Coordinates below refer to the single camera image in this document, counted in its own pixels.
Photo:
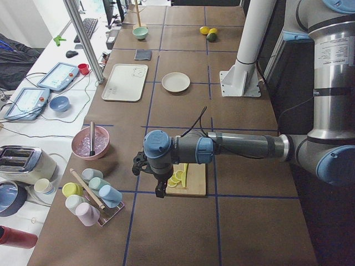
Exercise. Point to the lemon slices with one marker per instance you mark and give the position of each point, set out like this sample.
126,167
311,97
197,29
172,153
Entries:
175,179

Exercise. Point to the cream round plate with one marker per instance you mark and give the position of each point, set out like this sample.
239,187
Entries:
175,82

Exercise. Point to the teach pendant far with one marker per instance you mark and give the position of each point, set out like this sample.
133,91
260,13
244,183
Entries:
59,77

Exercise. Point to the green plastic tool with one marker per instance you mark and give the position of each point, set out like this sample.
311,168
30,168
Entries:
58,39

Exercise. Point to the pink cup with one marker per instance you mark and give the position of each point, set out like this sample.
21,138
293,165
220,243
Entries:
87,214

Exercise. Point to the light blue cup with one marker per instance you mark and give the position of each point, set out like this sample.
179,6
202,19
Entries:
110,196

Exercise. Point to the black remote box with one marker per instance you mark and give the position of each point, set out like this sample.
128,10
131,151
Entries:
111,37

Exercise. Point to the grey blue cup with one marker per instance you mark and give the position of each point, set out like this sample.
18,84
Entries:
89,173

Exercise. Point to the yellow lemon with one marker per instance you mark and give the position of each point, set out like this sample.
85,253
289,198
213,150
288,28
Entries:
213,31
204,30

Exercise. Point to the teach pendant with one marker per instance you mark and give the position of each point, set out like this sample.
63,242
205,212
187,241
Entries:
59,77
28,104

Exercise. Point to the dark blue bowl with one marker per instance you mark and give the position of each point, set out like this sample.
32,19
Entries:
13,198

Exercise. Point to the white cup on rack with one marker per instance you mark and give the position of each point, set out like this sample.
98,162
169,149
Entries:
73,201

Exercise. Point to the mint cup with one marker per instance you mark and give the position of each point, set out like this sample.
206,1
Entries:
97,183

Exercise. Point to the black keyboard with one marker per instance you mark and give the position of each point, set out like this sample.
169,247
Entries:
90,26

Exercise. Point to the pink bowl with ice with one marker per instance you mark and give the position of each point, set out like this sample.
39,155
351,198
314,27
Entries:
88,146

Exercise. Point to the mint green bowl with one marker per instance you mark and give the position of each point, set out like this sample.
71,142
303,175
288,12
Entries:
140,33

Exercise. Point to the wooden mug stand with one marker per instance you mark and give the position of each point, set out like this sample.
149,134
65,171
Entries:
137,12

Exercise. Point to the black computer mouse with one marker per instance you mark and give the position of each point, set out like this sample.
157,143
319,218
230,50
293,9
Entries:
71,53

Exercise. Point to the cream paper cup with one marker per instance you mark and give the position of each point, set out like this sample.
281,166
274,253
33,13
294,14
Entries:
44,186

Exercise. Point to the red bottle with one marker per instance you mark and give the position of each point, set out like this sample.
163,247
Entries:
16,238

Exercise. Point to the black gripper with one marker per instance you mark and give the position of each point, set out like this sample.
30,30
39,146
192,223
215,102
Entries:
160,178

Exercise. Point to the red mug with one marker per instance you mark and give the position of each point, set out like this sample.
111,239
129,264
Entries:
83,69

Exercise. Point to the cream toaster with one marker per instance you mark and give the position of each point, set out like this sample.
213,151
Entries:
26,164

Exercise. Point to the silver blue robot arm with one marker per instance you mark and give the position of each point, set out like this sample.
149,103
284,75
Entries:
327,151

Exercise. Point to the aluminium frame post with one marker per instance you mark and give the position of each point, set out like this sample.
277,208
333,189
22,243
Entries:
88,49

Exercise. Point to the acrylic cup rack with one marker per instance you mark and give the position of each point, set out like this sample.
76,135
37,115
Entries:
107,214

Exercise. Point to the black monitor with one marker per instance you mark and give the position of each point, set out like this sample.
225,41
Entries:
109,11

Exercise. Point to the metal tongs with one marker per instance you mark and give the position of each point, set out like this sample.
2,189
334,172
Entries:
92,139

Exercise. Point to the white robot base pillar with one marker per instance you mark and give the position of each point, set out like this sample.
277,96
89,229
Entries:
241,79

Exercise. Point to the green avocado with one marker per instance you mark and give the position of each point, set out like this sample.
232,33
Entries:
211,37

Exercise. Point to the yellow green knife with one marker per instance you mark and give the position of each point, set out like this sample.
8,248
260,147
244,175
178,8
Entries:
184,175

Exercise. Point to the teach pendant near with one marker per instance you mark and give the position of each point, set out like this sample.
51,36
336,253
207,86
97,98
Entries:
28,104

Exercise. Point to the bamboo cutting board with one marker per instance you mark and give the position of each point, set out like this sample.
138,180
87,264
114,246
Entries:
195,182

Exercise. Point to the yellow cup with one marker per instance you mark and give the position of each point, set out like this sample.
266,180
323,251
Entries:
72,188

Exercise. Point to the cream bear tray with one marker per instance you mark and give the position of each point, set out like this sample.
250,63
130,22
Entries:
125,82

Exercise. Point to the grey folded cloth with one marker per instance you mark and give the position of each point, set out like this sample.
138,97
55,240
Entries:
143,55

